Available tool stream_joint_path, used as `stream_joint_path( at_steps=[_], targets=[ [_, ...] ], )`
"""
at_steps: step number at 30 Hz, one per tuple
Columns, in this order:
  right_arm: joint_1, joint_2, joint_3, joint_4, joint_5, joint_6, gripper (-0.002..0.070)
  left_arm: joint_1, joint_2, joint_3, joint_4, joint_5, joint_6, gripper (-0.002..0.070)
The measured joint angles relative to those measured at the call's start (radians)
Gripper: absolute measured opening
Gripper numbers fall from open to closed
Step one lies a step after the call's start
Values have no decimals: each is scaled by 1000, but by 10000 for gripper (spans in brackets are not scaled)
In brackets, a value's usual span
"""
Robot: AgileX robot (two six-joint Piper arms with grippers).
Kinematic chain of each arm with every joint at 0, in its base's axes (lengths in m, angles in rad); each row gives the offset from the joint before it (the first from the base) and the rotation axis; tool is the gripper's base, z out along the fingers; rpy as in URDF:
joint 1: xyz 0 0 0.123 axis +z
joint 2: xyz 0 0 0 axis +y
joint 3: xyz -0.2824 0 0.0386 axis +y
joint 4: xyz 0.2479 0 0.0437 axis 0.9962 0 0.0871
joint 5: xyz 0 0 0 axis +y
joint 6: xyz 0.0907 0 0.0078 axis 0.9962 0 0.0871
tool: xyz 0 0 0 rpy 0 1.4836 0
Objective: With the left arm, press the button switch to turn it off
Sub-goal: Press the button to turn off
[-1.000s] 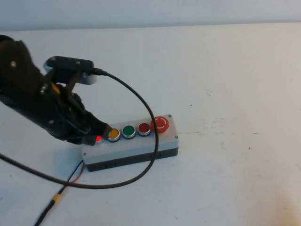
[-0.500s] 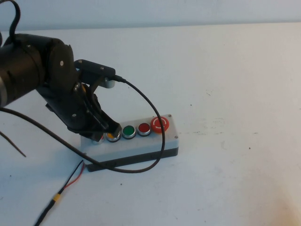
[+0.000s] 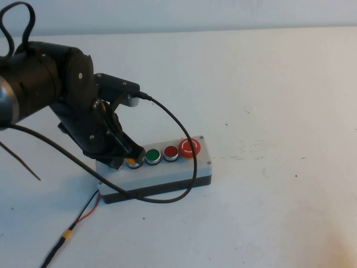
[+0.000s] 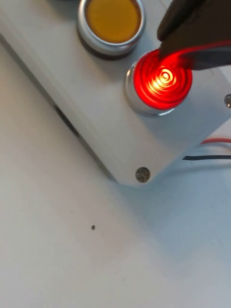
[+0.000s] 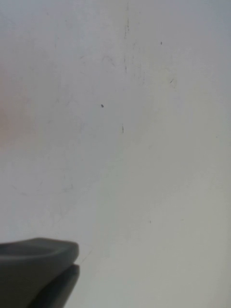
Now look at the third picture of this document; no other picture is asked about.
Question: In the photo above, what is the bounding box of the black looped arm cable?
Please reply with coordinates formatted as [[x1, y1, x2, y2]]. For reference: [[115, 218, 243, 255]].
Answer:
[[0, 1, 36, 58]]

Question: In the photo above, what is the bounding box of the yellow push button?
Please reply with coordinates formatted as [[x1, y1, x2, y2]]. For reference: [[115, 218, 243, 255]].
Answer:
[[126, 157, 144, 170]]

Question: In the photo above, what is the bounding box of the thin dark loose cable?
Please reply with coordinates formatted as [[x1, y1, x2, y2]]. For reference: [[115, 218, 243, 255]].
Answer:
[[0, 141, 41, 181]]

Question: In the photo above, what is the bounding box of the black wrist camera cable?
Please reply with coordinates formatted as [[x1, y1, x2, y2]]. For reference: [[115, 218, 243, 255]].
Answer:
[[0, 90, 199, 204]]

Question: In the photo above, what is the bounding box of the red black power cable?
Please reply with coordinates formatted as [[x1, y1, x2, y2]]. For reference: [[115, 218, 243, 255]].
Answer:
[[40, 189, 102, 268]]

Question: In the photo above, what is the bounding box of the green push button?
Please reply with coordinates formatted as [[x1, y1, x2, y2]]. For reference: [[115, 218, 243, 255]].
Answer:
[[144, 149, 162, 166]]

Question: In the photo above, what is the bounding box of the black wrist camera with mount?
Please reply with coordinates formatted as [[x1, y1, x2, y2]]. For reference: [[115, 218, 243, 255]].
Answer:
[[94, 73, 141, 108]]

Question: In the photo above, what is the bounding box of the dark red push button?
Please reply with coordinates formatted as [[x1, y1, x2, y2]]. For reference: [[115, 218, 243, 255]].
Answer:
[[162, 145, 180, 162]]

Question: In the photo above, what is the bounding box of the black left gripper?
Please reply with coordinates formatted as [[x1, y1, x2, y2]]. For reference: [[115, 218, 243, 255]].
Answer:
[[57, 97, 146, 169]]

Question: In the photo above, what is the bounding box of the red emergency stop mushroom button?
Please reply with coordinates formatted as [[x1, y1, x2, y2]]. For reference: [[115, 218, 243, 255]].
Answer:
[[178, 137, 202, 159]]

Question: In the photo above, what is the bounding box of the grey black control box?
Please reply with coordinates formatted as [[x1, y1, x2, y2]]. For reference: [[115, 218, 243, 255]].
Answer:
[[95, 135, 213, 204]]

